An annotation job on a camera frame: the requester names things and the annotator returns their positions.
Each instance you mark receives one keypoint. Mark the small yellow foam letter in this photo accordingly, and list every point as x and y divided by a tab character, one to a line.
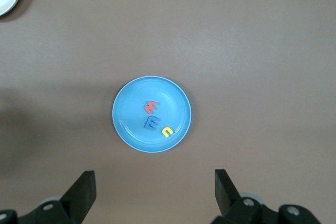
167	131

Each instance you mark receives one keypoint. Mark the blue plate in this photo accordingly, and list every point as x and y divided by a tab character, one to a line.
170	103

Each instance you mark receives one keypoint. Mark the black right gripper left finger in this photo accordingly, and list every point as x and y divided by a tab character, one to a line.
78	197

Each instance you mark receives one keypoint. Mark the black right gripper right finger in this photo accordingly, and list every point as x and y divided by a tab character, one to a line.
228	195

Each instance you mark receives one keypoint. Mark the blue foam letter E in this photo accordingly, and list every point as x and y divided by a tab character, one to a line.
151	123

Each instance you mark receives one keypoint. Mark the red lowercase foam letter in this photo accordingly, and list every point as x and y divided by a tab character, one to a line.
150	106

